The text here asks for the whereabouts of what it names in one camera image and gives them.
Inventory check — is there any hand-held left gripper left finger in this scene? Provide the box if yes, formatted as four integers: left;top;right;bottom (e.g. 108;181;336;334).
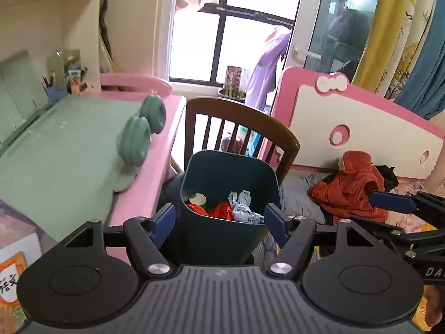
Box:
66;203;181;281

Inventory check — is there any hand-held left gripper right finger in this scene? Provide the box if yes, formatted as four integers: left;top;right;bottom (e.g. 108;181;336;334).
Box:
264;203;379;281

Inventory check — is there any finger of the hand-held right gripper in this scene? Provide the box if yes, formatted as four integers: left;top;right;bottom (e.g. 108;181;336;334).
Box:
348;216;445;261
369;191;445;216

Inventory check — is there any green cup with white lid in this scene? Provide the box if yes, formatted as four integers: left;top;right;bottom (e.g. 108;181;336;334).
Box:
188;192;209;209

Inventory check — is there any red plastic bag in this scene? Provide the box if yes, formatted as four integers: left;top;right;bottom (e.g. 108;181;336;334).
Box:
188;202;234;221

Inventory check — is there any dark teal plastic bin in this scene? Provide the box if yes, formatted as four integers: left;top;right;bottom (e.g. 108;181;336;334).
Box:
179;149;282;265

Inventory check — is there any person's right hand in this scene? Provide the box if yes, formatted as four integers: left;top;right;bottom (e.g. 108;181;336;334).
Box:
425;283;445;329

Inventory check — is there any small black cloth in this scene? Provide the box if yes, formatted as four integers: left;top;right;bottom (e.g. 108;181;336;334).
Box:
375;164;399;192

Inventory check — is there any pink blanket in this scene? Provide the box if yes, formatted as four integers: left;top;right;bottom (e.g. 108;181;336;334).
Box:
386;181;445;234

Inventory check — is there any grey cloth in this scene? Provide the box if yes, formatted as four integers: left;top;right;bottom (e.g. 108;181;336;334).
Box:
281;174;334;223

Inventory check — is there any pink white bed headboard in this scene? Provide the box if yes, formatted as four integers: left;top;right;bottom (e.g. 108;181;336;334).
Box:
259;66;445;181

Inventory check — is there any dark wooden chair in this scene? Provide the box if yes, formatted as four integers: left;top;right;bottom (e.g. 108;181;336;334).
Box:
184;97;300;265

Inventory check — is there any green tilting desk board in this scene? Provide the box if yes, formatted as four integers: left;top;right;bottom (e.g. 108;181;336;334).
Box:
0;94;154;240

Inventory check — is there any dark plant pot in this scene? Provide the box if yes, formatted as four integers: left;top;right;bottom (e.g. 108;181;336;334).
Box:
218;87;247;100

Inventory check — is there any grey desk mat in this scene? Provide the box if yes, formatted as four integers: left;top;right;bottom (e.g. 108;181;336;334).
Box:
0;200;58;251

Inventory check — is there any hanging purple shirt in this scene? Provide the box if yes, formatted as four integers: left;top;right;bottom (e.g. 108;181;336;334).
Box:
245;24;293;110

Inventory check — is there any illustrated orange textbook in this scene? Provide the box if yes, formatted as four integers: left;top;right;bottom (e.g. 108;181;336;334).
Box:
0;232;47;334

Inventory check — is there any yellow printed curtain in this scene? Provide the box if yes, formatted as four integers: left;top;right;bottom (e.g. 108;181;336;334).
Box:
351;0;439;101

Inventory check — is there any blue pencil cup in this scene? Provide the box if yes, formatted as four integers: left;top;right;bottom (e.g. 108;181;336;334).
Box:
43;85;68;107

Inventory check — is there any small white blue gadget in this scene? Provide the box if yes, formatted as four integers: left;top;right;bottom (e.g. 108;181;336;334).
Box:
68;70;94;94

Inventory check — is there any green desk organiser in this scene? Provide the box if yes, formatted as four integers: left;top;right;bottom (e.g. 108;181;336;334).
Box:
49;49;82;87

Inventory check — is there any white framed glass door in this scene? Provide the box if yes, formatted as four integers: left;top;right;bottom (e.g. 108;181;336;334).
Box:
295;0;379;84

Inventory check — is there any black framed window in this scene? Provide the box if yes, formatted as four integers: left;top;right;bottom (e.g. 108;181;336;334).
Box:
169;0;303;86

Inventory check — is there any green book stand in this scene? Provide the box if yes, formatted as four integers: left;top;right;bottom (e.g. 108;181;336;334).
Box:
0;50;49;147

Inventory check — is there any beige blue curtain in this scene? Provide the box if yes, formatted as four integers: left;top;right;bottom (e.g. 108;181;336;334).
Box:
99;0;116;73

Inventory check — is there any cream bookshelf hutch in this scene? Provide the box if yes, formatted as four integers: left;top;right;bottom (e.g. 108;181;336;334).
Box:
0;0;105;87

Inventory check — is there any red corduroy jacket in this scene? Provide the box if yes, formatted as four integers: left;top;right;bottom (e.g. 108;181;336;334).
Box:
309;151;390;223

